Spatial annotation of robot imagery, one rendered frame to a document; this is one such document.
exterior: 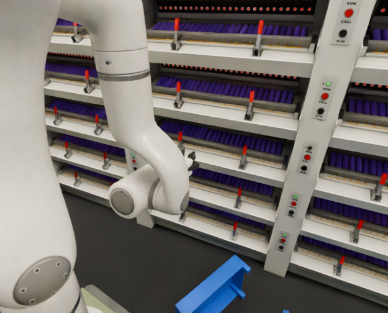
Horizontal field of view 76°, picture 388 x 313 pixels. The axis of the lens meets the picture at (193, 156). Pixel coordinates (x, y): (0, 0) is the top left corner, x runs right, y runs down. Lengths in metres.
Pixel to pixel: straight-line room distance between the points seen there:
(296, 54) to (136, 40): 0.50
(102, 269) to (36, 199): 0.97
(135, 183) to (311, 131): 0.55
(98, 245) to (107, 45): 1.14
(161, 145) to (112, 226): 1.06
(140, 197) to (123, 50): 0.27
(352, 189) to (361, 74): 0.38
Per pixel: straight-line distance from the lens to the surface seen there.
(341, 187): 0.98
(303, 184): 0.94
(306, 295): 1.29
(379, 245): 1.14
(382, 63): 0.82
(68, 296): 0.56
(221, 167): 0.97
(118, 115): 0.46
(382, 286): 1.30
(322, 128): 0.83
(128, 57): 0.43
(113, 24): 0.42
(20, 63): 0.35
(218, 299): 1.20
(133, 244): 1.38
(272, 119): 0.86
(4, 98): 0.35
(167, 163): 0.47
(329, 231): 1.10
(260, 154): 0.97
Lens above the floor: 1.06
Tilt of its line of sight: 32 degrees down
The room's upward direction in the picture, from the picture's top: straight up
